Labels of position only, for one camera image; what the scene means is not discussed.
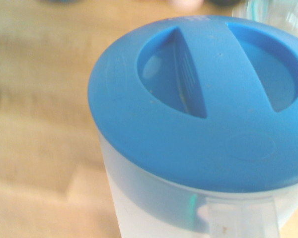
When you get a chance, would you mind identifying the clear pitcher with blue lid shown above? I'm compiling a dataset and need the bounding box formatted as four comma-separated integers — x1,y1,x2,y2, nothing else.
87,14,298,238

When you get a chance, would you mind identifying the glass container with teal clips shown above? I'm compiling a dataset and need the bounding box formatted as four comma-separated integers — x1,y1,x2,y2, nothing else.
231,0,298,40

